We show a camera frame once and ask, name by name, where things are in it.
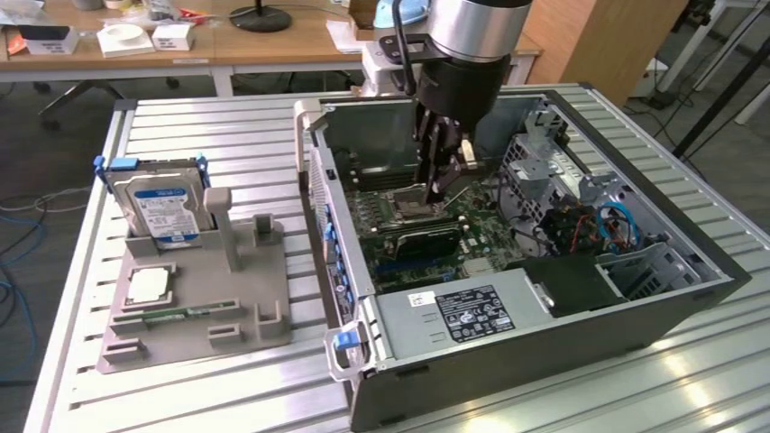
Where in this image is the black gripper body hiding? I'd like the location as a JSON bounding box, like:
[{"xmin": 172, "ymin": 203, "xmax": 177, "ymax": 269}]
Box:
[{"xmin": 413, "ymin": 53, "xmax": 512, "ymax": 125}]

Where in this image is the graphics card black cooler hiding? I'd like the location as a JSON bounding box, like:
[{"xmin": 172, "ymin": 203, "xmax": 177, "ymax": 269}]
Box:
[{"xmin": 386, "ymin": 228, "xmax": 463, "ymax": 263}]

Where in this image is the CPU socket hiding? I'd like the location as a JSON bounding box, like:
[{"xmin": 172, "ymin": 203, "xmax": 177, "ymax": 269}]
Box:
[{"xmin": 384, "ymin": 187, "xmax": 449, "ymax": 225}]

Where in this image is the green motherboard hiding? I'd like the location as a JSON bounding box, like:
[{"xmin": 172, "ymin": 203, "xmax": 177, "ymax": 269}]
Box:
[{"xmin": 345, "ymin": 160, "xmax": 525, "ymax": 294}]

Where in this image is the stack of white papers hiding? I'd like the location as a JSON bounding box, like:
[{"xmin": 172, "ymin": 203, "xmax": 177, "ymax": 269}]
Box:
[{"xmin": 324, "ymin": 20, "xmax": 372, "ymax": 54}]

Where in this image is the brown cardboard box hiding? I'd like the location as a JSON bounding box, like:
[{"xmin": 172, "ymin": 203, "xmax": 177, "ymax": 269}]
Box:
[{"xmin": 348, "ymin": 0, "xmax": 380, "ymax": 28}]

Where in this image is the wooden cabinet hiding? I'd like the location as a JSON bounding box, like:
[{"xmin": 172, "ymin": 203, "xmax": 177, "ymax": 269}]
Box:
[{"xmin": 516, "ymin": 0, "xmax": 689, "ymax": 109}]

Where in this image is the silver chipset heatsink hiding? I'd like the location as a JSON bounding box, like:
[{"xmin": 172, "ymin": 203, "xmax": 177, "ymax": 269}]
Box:
[{"xmin": 460, "ymin": 259, "xmax": 500, "ymax": 277}]

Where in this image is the black plastic shroud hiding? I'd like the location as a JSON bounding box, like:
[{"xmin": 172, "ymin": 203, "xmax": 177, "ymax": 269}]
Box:
[{"xmin": 520, "ymin": 253, "xmax": 629, "ymax": 319}]

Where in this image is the black round lamp base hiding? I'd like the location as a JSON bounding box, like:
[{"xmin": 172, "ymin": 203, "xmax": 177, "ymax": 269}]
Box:
[{"xmin": 226, "ymin": 0, "xmax": 293, "ymax": 32}]

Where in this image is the grey power supply unit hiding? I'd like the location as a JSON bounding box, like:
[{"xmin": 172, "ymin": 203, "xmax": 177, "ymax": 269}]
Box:
[{"xmin": 365, "ymin": 270, "xmax": 555, "ymax": 362}]

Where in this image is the black stand pole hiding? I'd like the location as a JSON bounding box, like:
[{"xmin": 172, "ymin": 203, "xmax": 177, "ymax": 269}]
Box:
[{"xmin": 672, "ymin": 44, "xmax": 770, "ymax": 157}]

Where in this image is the hard disk blue carrier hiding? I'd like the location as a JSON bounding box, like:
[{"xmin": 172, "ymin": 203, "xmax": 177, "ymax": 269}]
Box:
[{"xmin": 92, "ymin": 152, "xmax": 212, "ymax": 249}]

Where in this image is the black open PC case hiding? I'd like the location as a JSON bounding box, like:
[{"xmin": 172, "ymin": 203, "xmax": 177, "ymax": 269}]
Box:
[{"xmin": 292, "ymin": 80, "xmax": 753, "ymax": 432}]

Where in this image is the small white box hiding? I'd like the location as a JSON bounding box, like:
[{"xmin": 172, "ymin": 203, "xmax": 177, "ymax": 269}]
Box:
[{"xmin": 150, "ymin": 22, "xmax": 197, "ymax": 51}]

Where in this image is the silver CPU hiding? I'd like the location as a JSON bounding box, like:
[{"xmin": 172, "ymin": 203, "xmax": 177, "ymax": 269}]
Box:
[{"xmin": 124, "ymin": 268, "xmax": 173, "ymax": 304}]

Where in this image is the white square dish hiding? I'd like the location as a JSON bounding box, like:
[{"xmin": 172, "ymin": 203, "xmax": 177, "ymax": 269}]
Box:
[{"xmin": 96, "ymin": 23, "xmax": 156, "ymax": 59}]

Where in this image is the grey parts rack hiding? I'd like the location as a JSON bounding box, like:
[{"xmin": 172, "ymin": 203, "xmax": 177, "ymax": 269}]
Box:
[{"xmin": 94, "ymin": 187, "xmax": 293, "ymax": 375}]

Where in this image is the white box black label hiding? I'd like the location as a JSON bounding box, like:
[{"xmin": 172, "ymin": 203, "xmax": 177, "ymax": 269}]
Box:
[{"xmin": 15, "ymin": 24, "xmax": 80, "ymax": 56}]

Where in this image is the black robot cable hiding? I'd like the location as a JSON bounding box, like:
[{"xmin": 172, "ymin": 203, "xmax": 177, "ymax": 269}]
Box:
[{"xmin": 389, "ymin": 0, "xmax": 417, "ymax": 97}]

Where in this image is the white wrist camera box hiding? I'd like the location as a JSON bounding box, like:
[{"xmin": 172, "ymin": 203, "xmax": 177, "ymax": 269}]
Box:
[{"xmin": 360, "ymin": 38, "xmax": 449, "ymax": 94}]

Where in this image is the blue disk wire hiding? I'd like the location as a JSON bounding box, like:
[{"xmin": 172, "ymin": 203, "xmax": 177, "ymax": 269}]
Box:
[{"xmin": 593, "ymin": 201, "xmax": 641, "ymax": 253}]

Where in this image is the wooden desk white frame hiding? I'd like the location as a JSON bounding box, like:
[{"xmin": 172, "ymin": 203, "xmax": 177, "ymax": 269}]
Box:
[
  {"xmin": 213, "ymin": 0, "xmax": 543, "ymax": 98},
  {"xmin": 0, "ymin": 0, "xmax": 218, "ymax": 98}
]

